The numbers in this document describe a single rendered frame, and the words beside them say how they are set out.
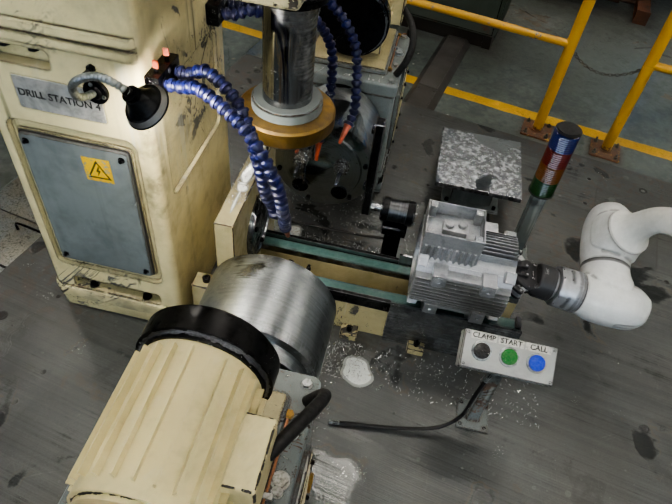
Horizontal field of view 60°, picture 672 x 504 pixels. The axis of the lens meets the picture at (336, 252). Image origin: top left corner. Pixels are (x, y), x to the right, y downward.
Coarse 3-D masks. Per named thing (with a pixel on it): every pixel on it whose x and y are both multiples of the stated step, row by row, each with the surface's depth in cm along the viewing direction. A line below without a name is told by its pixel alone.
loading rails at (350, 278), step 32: (288, 256) 142; (320, 256) 140; (352, 256) 140; (384, 256) 140; (352, 288) 134; (384, 288) 143; (352, 320) 138; (384, 320) 135; (416, 320) 132; (448, 320) 129; (512, 320) 132; (416, 352) 136; (448, 352) 138
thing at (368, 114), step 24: (336, 96) 142; (336, 120) 136; (360, 120) 140; (336, 144) 137; (360, 144) 136; (288, 168) 145; (312, 168) 144; (336, 168) 139; (360, 168) 141; (312, 192) 149; (336, 192) 147; (360, 192) 147
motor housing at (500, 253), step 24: (504, 240) 121; (432, 264) 120; (456, 264) 120; (480, 264) 120; (504, 264) 120; (408, 288) 131; (432, 288) 121; (456, 288) 120; (504, 288) 120; (480, 312) 123
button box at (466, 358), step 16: (464, 336) 108; (480, 336) 108; (496, 336) 108; (464, 352) 107; (496, 352) 107; (528, 352) 107; (544, 352) 107; (480, 368) 107; (496, 368) 107; (512, 368) 107; (528, 368) 106; (544, 368) 106; (544, 384) 106
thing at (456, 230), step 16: (432, 208) 122; (448, 208) 123; (464, 208) 122; (432, 224) 122; (448, 224) 119; (464, 224) 120; (480, 224) 122; (432, 240) 117; (448, 240) 116; (464, 240) 115; (480, 240) 115; (432, 256) 120; (448, 256) 119; (464, 256) 119
